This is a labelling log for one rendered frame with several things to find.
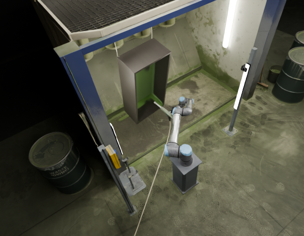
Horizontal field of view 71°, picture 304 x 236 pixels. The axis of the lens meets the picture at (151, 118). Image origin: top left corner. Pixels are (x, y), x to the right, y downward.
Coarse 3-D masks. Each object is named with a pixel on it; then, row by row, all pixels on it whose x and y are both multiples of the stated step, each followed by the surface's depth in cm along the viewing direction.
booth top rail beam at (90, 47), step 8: (200, 0) 211; (208, 0) 216; (176, 8) 204; (184, 8) 205; (192, 8) 211; (160, 16) 196; (168, 16) 200; (176, 16) 205; (136, 24) 190; (144, 24) 191; (152, 24) 196; (120, 32) 183; (128, 32) 187; (136, 32) 191; (96, 40) 178; (104, 40) 178; (112, 40) 183; (88, 48) 175; (96, 48) 179
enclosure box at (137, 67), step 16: (144, 48) 275; (160, 48) 276; (128, 64) 259; (144, 64) 260; (160, 64) 310; (128, 80) 277; (144, 80) 344; (160, 80) 336; (128, 96) 312; (144, 96) 381; (160, 96) 367; (128, 112) 354; (144, 112) 366
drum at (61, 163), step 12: (60, 132) 301; (72, 144) 290; (72, 156) 288; (48, 168) 268; (60, 168) 278; (72, 168) 294; (84, 168) 324; (60, 180) 295; (72, 180) 306; (84, 180) 329; (72, 192) 327
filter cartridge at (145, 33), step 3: (129, 12) 354; (141, 12) 347; (141, 21) 357; (144, 30) 369; (147, 30) 373; (150, 30) 382; (138, 33) 372; (141, 33) 375; (144, 33) 372; (147, 33) 375; (150, 33) 382; (135, 36) 379; (138, 36) 376; (141, 36) 376; (144, 36) 375; (147, 36) 378
